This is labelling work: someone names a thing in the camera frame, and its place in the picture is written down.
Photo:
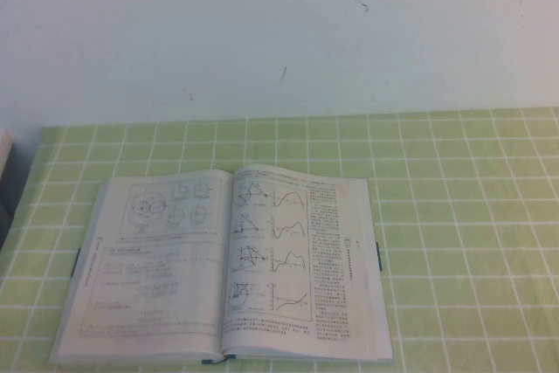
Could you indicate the green checkered tablecloth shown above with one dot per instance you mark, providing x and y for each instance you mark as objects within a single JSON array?
[{"x": 458, "y": 216}]

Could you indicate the textbook with diagrams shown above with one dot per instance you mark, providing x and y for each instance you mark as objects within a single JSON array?
[{"x": 188, "y": 259}]

